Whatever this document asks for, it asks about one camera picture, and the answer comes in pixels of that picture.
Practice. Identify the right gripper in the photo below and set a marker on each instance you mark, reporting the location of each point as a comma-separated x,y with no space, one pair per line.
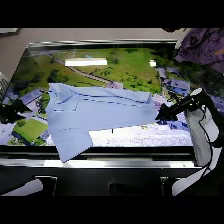
166,113

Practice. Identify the light blue shirt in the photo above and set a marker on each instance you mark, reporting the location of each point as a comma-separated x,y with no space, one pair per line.
100,113

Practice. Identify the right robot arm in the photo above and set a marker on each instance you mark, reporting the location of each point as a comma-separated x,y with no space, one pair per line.
200,133

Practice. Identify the purple garment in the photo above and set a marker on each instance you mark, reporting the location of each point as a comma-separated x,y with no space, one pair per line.
203,46

